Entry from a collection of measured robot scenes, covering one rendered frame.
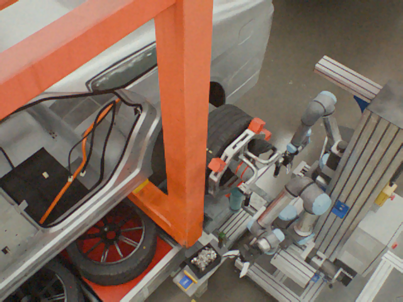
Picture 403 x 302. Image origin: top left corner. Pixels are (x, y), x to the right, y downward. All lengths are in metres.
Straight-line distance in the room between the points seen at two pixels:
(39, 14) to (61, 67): 1.35
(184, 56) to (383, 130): 0.99
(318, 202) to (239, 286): 1.48
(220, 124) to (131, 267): 1.17
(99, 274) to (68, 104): 1.23
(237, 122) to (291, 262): 0.98
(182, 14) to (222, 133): 1.53
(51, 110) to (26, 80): 2.21
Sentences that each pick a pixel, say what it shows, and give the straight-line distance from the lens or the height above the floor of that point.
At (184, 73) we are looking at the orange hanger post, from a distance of 1.84.
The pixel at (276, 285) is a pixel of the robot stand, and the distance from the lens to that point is 3.63.
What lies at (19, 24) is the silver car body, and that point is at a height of 2.00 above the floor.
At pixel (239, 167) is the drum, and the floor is 0.91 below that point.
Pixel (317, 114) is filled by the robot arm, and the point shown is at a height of 1.36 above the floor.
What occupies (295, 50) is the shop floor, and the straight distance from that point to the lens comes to 5.41.
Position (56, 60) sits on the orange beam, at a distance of 1.37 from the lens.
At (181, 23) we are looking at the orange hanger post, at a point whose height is 2.54.
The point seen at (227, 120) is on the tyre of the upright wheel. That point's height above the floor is 1.17.
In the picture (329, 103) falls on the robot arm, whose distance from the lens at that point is 3.07.
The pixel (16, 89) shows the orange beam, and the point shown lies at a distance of 1.34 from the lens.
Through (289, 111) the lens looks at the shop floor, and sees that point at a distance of 4.79.
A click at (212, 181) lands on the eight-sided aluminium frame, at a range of 3.15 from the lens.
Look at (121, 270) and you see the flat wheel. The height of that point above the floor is 0.50.
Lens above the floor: 3.62
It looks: 55 degrees down
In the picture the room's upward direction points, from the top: 1 degrees clockwise
